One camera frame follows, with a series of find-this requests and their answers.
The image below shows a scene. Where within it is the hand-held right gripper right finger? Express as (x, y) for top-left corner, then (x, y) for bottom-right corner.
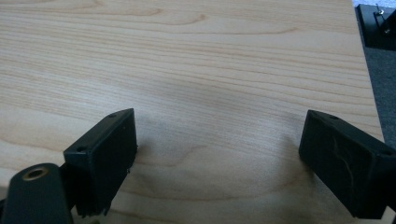
(298, 108), (396, 220)

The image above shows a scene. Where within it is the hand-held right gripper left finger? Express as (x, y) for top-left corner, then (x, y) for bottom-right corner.
(63, 107), (138, 217)

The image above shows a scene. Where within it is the black metal stand base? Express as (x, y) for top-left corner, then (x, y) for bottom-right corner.
(354, 3), (396, 52)

